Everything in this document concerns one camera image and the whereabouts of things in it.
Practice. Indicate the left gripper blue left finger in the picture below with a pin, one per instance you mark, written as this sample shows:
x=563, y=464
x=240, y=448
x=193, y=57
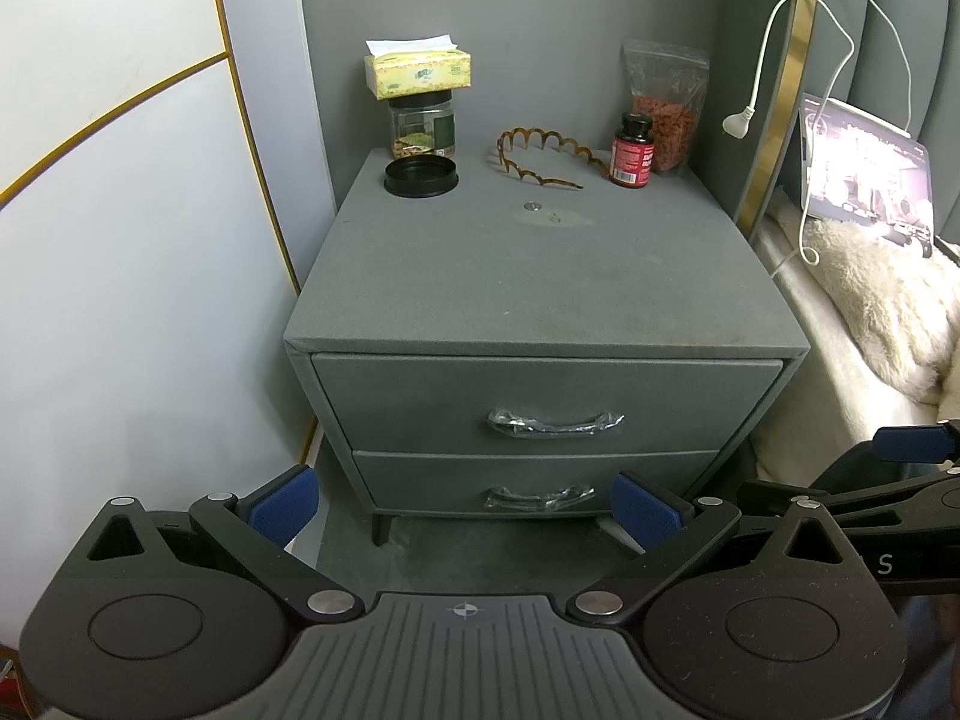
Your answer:
x=280, y=508

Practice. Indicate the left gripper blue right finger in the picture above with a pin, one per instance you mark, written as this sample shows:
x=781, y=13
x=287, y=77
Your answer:
x=649, y=513

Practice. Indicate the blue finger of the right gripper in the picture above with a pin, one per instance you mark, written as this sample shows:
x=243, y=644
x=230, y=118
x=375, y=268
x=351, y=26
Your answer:
x=936, y=443

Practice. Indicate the grey top drawer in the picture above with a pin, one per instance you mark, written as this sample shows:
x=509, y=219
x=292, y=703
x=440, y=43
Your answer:
x=540, y=406

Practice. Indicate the grey drawer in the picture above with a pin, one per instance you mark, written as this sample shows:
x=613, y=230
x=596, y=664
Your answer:
x=540, y=406
x=533, y=486

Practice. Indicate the grey bottom drawer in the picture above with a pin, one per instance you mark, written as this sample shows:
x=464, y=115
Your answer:
x=533, y=486

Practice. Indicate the white fluffy blanket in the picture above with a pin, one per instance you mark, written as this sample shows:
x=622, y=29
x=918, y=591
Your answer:
x=900, y=306

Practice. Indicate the grey fabric nightstand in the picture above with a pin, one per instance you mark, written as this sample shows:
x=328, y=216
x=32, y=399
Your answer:
x=600, y=273

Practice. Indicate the black jar lid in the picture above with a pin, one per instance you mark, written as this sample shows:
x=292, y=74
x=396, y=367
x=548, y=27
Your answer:
x=421, y=176

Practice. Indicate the red label supplement bottle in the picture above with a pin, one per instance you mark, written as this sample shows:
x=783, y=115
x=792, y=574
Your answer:
x=632, y=151

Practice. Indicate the brown wavy headband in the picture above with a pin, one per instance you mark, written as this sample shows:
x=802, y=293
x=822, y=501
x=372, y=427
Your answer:
x=523, y=152

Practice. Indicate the glass jar with green label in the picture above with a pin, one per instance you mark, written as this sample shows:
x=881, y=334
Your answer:
x=423, y=124

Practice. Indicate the grey upholstered headboard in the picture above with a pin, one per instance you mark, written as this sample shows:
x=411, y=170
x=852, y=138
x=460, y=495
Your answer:
x=897, y=59

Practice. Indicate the bag of red goji berries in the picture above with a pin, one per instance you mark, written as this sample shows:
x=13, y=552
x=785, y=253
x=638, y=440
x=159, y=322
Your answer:
x=668, y=83

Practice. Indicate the yellow tissue box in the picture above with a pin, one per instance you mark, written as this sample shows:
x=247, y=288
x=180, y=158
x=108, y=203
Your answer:
x=395, y=68

